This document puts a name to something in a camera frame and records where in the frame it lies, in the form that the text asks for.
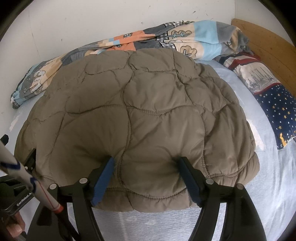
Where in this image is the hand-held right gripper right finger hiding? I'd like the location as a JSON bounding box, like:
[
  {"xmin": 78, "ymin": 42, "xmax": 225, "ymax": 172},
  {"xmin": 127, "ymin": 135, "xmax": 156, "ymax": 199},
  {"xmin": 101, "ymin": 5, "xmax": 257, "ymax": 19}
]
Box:
[{"xmin": 177, "ymin": 156, "xmax": 266, "ymax": 241}]

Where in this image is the olive quilted hooded jacket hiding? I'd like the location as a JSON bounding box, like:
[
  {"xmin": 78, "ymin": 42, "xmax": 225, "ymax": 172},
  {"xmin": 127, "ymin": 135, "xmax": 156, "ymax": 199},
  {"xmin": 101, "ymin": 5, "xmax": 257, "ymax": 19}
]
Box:
[{"xmin": 14, "ymin": 47, "xmax": 260, "ymax": 212}]

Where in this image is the white sleeved black cable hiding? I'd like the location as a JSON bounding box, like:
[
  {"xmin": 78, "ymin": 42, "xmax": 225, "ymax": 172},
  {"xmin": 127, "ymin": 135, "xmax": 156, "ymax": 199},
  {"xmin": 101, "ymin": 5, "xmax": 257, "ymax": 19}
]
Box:
[{"xmin": 0, "ymin": 139, "xmax": 80, "ymax": 241}]

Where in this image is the person's left hand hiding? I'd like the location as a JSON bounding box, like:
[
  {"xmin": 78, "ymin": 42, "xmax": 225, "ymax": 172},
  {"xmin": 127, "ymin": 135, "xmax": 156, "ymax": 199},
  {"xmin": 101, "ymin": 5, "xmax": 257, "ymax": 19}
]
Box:
[{"xmin": 6, "ymin": 209, "xmax": 26, "ymax": 241}]

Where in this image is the patchwork printed blanket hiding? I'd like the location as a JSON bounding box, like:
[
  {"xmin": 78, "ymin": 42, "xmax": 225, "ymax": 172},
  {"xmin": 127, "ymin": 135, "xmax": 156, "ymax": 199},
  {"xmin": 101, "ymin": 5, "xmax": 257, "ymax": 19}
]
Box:
[{"xmin": 10, "ymin": 20, "xmax": 252, "ymax": 109}]

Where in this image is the light blue bed sheet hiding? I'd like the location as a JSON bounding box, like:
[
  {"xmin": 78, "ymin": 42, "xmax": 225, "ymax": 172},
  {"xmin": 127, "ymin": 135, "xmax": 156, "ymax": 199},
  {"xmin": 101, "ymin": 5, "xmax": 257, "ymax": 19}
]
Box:
[{"xmin": 7, "ymin": 56, "xmax": 296, "ymax": 241}]

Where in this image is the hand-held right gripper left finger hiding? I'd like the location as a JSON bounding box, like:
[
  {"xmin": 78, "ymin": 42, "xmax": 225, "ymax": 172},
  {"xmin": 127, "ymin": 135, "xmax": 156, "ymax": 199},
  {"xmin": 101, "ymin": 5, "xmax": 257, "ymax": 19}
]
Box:
[{"xmin": 28, "ymin": 156, "xmax": 116, "ymax": 241}]

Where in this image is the printed pillow with navy stars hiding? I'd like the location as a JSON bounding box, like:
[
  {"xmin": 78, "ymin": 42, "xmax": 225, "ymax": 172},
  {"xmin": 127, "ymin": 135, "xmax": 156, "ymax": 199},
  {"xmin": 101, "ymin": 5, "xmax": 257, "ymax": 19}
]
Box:
[{"xmin": 214, "ymin": 52, "xmax": 296, "ymax": 151}]

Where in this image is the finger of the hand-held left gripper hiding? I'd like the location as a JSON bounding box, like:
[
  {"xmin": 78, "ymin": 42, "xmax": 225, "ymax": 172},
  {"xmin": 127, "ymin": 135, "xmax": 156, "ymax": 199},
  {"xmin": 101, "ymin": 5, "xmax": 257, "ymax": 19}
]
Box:
[{"xmin": 24, "ymin": 148, "xmax": 38, "ymax": 178}]

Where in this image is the wooden headboard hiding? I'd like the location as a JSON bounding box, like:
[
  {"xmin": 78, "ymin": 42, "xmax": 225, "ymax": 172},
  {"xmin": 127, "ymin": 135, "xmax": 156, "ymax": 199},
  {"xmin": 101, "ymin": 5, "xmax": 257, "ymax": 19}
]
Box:
[{"xmin": 231, "ymin": 18, "xmax": 296, "ymax": 91}]

